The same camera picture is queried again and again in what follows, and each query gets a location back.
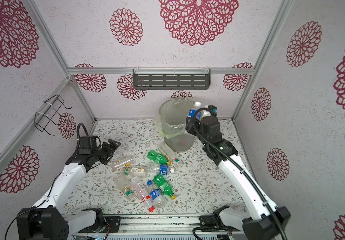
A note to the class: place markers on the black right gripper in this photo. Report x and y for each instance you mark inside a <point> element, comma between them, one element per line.
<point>196,124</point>

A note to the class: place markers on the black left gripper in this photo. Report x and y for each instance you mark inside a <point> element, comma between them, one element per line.
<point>114,146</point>

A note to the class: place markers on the clear bottle blue label white cap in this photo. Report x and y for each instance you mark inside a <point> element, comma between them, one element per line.
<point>200,115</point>

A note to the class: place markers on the blue pink Fiji bottle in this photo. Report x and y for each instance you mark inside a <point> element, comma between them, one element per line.
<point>181,141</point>

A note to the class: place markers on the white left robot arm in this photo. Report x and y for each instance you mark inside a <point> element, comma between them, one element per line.
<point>55,192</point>

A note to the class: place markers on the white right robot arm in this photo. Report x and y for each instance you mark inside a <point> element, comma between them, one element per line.
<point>247,192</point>

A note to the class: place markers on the silver mesh waste bin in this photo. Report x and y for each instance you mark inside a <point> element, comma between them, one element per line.
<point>171,143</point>

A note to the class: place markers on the green plastic bin liner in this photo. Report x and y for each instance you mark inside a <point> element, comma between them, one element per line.
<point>171,119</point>

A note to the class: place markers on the clear bottle white yellow label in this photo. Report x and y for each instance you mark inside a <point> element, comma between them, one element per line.
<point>135,171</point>

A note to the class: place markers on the clear bottle green cap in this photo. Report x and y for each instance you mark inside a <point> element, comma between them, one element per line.
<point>124,186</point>

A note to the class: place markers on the green bottle yellow cap upper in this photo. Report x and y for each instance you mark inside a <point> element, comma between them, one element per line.
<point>158,158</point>

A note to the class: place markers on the green bottle yellow cap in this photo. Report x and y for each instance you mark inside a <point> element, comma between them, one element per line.
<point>158,158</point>
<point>164,186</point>

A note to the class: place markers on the crushed Pocari bottle blue label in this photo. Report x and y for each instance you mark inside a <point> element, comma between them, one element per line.
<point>162,169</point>

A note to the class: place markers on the clear bottle red cap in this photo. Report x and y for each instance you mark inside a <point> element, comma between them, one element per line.
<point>142,193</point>

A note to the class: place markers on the clear bottle green red label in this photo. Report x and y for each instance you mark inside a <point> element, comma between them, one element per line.
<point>169,154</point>

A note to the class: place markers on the green bottle yellow cap lower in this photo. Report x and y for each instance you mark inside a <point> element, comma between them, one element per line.
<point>164,186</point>

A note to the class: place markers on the dark grey wall shelf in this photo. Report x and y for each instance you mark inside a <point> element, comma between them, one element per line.
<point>171,79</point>

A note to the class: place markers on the black wire wall rack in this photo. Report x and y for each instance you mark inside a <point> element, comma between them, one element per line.
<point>45,117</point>

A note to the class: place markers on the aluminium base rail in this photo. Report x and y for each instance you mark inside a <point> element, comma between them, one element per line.
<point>154,223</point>

